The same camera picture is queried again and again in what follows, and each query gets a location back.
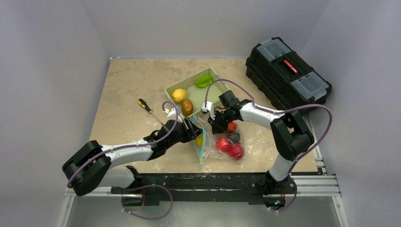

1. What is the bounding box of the red fake tomato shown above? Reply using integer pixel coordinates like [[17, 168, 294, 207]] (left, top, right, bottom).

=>
[[215, 138, 231, 153]]

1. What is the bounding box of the clear zip top bag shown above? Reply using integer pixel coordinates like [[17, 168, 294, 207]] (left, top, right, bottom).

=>
[[192, 116, 245, 165]]

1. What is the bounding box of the brown fake kiwi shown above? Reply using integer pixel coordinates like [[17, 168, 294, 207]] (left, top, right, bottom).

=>
[[181, 99, 194, 116]]

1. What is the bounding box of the yellow fake lemon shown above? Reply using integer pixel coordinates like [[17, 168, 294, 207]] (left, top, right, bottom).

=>
[[171, 88, 187, 104]]

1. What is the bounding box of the green fake lime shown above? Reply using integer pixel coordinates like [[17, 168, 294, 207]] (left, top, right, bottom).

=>
[[195, 75, 214, 88]]

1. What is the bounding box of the yellow fake pepper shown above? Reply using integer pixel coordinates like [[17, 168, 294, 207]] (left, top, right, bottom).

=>
[[195, 134, 203, 147]]

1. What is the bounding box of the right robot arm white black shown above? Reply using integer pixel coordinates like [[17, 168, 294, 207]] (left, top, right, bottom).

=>
[[201, 90, 314, 195]]

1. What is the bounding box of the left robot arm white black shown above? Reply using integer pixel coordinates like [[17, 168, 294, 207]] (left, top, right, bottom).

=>
[[62, 117, 202, 196]]

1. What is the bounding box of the dark purple fake fruit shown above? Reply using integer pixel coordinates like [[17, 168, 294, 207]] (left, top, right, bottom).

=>
[[227, 131, 241, 144]]

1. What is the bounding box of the red fake apple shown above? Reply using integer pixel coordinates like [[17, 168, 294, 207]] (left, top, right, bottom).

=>
[[227, 143, 244, 160]]

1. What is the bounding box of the green plastic basket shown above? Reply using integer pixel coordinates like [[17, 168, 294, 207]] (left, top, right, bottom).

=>
[[165, 68, 230, 120]]

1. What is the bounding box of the yellow black screwdriver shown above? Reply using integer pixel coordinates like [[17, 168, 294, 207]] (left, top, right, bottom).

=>
[[138, 98, 163, 125]]

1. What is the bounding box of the black toolbox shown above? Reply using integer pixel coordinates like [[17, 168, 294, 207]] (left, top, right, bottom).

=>
[[245, 37, 332, 111]]

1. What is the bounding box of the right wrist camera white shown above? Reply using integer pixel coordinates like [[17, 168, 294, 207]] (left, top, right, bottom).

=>
[[201, 101, 215, 120]]

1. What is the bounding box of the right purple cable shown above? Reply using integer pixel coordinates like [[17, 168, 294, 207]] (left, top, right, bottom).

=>
[[204, 79, 333, 214]]

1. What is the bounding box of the purple cable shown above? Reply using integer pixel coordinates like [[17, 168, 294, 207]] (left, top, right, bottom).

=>
[[204, 79, 333, 214], [66, 101, 180, 221]]

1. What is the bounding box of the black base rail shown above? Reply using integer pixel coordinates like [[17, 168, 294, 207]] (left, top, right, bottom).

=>
[[111, 170, 296, 209]]

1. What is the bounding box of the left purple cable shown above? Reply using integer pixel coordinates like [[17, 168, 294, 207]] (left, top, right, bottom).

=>
[[66, 101, 180, 221]]

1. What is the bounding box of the aluminium frame rail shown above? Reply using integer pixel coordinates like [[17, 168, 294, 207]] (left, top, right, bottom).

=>
[[64, 122, 348, 227]]

